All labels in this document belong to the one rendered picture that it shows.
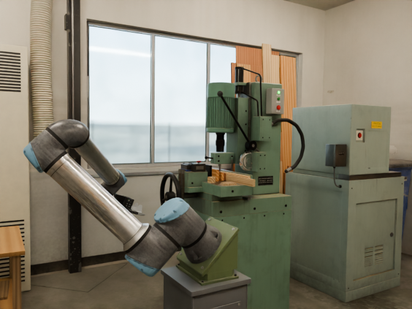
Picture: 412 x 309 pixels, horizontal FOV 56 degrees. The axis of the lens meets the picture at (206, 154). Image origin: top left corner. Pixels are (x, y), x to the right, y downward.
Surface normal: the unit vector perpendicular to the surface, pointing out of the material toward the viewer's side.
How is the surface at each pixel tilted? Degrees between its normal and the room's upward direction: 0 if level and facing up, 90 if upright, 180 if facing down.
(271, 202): 90
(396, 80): 90
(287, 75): 87
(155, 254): 82
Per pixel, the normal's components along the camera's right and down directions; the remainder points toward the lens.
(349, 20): -0.86, 0.01
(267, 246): 0.47, 0.06
